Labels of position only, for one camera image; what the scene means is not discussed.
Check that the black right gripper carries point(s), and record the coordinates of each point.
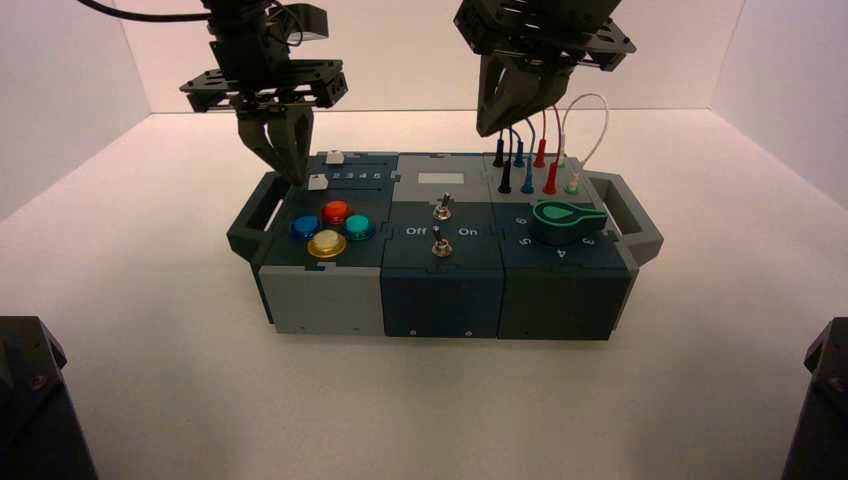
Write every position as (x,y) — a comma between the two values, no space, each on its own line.
(536,30)

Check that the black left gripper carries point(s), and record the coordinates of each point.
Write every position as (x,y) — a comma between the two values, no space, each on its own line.
(265,83)

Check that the white slider knob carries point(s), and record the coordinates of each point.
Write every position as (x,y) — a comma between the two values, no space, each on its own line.
(319,183)
(334,158)

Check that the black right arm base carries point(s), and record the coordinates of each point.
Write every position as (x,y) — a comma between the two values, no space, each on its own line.
(821,411)

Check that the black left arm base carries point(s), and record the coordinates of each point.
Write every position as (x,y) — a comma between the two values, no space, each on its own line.
(33,411)

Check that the blue push button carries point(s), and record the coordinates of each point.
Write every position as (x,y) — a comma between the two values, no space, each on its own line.
(305,227)

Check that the red push button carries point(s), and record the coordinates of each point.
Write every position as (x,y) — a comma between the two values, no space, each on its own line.
(336,212)

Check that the small grey display screen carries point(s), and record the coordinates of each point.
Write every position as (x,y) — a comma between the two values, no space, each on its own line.
(440,179)

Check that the yellow push button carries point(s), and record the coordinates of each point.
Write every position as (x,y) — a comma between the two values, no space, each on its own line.
(326,244)

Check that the teal push button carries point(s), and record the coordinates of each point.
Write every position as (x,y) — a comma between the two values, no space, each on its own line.
(358,227)

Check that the green rotary knob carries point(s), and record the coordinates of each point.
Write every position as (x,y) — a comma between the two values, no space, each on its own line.
(560,222)

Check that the modular grey-teal control panel box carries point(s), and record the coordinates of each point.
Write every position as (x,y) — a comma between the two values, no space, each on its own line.
(437,291)

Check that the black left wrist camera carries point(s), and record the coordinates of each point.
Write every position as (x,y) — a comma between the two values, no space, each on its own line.
(308,20)

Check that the metal toggle switch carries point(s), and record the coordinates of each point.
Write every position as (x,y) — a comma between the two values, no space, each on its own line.
(439,245)
(440,208)

